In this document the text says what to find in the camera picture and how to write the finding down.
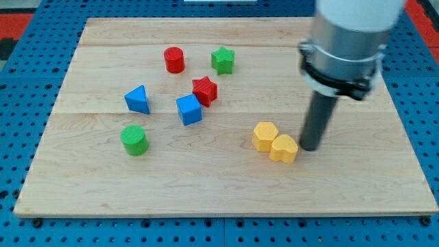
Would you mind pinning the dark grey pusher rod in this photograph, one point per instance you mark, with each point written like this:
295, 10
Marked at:
316, 121

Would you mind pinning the yellow heart block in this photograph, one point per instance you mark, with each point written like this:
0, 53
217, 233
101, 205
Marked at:
284, 148

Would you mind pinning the yellow hexagon block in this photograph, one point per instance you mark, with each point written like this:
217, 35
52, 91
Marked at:
263, 135

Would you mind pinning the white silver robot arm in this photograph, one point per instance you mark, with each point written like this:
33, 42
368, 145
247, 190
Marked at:
342, 56

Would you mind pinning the green star block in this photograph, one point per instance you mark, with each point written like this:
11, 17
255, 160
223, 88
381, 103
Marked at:
223, 60

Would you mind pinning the red star block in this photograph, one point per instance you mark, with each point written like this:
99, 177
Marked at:
205, 90

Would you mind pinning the blue cube block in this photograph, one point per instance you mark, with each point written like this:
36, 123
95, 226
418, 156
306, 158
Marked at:
189, 109

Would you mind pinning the red cylinder block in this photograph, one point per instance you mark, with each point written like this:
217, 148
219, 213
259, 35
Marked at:
174, 60

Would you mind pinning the wooden board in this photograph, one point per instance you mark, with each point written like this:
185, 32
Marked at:
365, 165

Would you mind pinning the blue triangle block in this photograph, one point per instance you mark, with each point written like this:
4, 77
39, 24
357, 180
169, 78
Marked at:
137, 100

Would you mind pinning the green cylinder block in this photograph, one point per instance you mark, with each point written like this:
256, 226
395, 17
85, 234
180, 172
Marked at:
134, 140

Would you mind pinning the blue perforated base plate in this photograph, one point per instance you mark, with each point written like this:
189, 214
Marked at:
30, 80

